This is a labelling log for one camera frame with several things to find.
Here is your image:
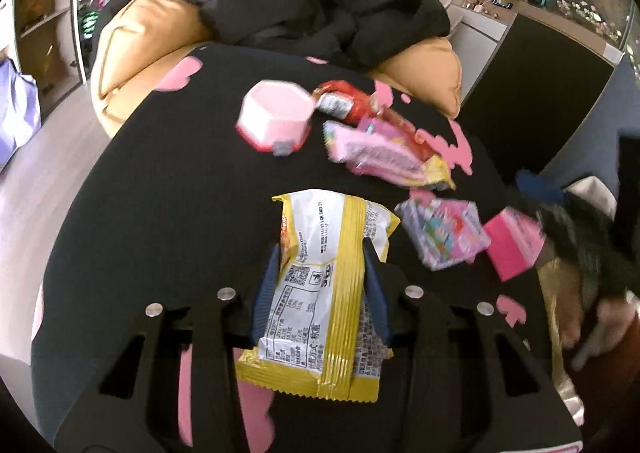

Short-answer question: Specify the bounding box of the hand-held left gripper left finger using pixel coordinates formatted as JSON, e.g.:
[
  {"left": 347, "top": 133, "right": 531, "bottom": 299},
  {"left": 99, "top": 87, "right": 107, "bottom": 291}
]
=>
[{"left": 55, "top": 243, "right": 282, "bottom": 453}]

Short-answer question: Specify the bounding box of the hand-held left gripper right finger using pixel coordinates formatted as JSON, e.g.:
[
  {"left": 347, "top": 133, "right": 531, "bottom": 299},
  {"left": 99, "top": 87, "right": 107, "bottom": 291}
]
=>
[{"left": 362, "top": 238, "right": 583, "bottom": 453}]

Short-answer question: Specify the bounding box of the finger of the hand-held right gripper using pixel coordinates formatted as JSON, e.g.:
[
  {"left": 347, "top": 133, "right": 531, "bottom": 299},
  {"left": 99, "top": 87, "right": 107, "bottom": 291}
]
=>
[{"left": 515, "top": 169, "right": 569, "bottom": 208}]

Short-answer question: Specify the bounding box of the yellow white snack packet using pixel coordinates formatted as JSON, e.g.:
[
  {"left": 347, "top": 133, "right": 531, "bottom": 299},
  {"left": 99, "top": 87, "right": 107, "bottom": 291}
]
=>
[{"left": 236, "top": 189, "right": 401, "bottom": 404}]

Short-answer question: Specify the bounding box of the pink rectangular box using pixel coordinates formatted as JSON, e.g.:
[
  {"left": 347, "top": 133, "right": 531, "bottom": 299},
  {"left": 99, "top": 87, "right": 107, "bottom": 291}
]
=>
[{"left": 482, "top": 207, "right": 547, "bottom": 283}]

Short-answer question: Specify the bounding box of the yellowish plastic bag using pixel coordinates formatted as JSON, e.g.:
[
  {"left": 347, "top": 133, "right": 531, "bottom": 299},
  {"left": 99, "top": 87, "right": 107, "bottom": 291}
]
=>
[{"left": 536, "top": 255, "right": 586, "bottom": 427}]

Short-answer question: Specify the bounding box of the person's right hand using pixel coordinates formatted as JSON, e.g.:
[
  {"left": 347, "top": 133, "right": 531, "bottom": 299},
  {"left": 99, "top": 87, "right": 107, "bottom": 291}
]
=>
[{"left": 554, "top": 295, "right": 640, "bottom": 374}]

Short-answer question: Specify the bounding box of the white sofa cover cloth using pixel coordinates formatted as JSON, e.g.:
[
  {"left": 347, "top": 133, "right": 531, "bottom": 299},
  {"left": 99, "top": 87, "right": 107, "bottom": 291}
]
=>
[{"left": 565, "top": 175, "right": 619, "bottom": 224}]

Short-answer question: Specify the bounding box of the blue cloth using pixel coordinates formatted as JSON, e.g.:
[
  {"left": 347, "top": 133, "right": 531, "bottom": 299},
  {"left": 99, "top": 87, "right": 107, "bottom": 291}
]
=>
[{"left": 542, "top": 55, "right": 640, "bottom": 194}]

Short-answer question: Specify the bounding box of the colourful printed small box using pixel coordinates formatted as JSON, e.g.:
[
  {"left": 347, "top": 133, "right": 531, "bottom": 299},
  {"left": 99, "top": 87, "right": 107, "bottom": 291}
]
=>
[{"left": 395, "top": 197, "right": 494, "bottom": 273}]

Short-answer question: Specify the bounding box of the black tank cabinet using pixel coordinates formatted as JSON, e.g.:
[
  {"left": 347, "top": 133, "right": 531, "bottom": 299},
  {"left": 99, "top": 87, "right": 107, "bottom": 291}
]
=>
[{"left": 460, "top": 13, "right": 617, "bottom": 180}]

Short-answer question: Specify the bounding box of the pink wrapped snack bar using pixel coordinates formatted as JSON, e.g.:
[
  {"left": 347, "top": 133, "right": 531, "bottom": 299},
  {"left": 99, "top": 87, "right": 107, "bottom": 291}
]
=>
[{"left": 360, "top": 114, "right": 457, "bottom": 192}]

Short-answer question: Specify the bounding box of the black cloth with pink letters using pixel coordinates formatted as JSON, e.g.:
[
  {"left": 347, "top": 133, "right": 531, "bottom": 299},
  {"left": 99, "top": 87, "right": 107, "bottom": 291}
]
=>
[{"left": 30, "top": 43, "right": 557, "bottom": 453}]

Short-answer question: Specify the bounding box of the pink snack packet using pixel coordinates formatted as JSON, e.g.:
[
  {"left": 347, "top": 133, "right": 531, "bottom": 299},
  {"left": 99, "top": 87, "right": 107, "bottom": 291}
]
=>
[{"left": 324, "top": 122, "right": 426, "bottom": 184}]

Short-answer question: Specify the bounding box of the pink hexagonal box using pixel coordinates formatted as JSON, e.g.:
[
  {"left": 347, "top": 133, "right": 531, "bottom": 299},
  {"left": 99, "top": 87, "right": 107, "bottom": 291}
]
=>
[{"left": 236, "top": 79, "right": 317, "bottom": 156}]

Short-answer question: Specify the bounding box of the red snack wrapper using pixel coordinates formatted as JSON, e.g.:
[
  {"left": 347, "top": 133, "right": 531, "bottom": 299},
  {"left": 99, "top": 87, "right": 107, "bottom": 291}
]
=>
[{"left": 311, "top": 79, "right": 374, "bottom": 126}]

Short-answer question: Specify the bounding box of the tan beanbag sofa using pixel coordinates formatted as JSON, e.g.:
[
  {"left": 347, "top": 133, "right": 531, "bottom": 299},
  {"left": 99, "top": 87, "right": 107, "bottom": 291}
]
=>
[{"left": 90, "top": 0, "right": 464, "bottom": 140}]

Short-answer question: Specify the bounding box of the purple cloth cover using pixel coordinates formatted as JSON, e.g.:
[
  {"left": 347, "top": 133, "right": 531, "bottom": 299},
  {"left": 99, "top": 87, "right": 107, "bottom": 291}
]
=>
[{"left": 0, "top": 58, "right": 42, "bottom": 172}]

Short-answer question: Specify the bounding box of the watermelon pattern ball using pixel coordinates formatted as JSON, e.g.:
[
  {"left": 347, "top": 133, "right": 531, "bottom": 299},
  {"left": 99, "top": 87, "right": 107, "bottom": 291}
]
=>
[{"left": 80, "top": 8, "right": 101, "bottom": 42}]

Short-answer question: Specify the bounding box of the glass door shelf cabinet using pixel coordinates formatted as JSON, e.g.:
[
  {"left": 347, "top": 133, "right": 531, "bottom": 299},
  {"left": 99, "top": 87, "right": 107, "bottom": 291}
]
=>
[{"left": 10, "top": 0, "right": 101, "bottom": 104}]

